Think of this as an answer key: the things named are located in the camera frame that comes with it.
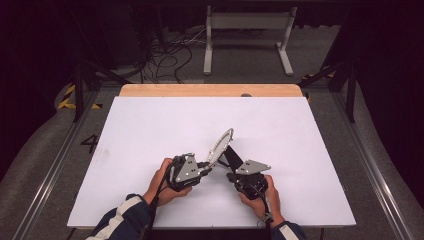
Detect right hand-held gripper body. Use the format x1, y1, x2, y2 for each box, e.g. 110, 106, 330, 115
226, 159, 272, 201

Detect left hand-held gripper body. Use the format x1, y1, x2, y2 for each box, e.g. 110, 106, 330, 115
167, 152, 205, 193

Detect oval metal plate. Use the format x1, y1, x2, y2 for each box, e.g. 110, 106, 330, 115
206, 127, 235, 168

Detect person's right hand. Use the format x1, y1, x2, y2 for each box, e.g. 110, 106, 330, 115
237, 174, 283, 224

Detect person's left hand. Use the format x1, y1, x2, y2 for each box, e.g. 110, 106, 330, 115
143, 157, 194, 208

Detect white table board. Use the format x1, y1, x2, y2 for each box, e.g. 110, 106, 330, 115
66, 96, 358, 230

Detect wooden table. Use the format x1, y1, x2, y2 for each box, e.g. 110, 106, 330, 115
119, 83, 304, 98

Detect white metal stand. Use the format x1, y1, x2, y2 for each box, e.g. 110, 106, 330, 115
202, 4, 298, 77

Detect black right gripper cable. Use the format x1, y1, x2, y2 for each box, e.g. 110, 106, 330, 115
251, 183, 274, 233

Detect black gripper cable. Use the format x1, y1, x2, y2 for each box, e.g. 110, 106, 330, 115
142, 159, 177, 240
251, 183, 274, 233

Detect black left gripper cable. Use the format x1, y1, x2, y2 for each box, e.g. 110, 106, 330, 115
142, 159, 177, 240

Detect tangle of floor cables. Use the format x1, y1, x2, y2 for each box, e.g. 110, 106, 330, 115
138, 26, 209, 85

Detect aluminium floor rail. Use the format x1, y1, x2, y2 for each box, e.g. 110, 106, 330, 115
12, 89, 101, 240
329, 89, 415, 240

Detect black metal frame stand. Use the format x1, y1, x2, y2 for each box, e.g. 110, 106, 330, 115
68, 6, 133, 123
297, 58, 358, 123

